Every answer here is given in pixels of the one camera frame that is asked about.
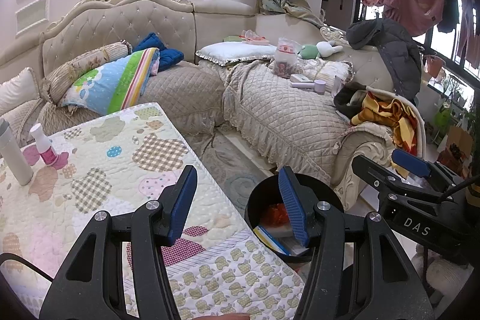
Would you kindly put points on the white cushion gold trim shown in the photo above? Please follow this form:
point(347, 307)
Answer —
point(232, 52)

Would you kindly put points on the white tall tumbler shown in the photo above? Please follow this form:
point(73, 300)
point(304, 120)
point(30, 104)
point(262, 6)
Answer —
point(13, 156)

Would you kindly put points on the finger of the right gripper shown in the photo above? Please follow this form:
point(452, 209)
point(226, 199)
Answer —
point(395, 196)
point(437, 176)

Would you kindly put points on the beige tufted sofa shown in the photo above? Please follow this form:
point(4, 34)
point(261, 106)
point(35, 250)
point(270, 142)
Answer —
point(184, 25)

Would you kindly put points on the quilted beige sofa cover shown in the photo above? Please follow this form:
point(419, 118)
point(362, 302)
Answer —
point(285, 125)

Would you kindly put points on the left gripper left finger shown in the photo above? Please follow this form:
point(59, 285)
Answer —
point(156, 224)

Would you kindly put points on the yellow patterned cloth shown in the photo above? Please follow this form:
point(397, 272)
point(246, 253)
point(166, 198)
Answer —
point(374, 113)

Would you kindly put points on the red plastic bag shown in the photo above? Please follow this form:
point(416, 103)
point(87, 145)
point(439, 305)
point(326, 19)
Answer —
point(275, 216)

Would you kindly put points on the black round trash bin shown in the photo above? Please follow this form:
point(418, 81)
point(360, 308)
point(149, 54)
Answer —
point(267, 193)

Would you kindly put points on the patchwork quilt table cover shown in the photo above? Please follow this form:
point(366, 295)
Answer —
point(116, 164)

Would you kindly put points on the lilac handheld device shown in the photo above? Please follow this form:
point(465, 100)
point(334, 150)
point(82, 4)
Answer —
point(318, 86)

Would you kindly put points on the white bottle pink label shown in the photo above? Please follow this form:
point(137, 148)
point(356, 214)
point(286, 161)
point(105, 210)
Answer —
point(44, 145)

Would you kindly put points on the clear bag of snacks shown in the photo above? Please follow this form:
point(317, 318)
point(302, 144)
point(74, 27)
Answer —
point(285, 57)

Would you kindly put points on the white blue medicine box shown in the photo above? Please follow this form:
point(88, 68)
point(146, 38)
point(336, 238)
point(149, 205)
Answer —
point(280, 240)

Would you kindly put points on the dark padded jacket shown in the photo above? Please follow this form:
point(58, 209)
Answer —
point(397, 49)

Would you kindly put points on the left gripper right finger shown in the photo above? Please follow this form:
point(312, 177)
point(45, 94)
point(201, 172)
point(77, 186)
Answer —
point(319, 226)

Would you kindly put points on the right hand white glove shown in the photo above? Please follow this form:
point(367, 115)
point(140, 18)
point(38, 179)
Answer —
point(446, 278)

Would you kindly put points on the white square pillow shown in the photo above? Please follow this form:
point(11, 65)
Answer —
point(18, 90)

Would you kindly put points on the colourful folded blanket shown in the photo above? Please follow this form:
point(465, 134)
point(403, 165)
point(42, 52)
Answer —
point(113, 86)

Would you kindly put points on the green white plush toy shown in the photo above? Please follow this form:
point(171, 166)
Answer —
point(323, 49)

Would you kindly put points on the beige striped bolster pillow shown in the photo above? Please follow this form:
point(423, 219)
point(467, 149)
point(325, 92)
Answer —
point(55, 84)

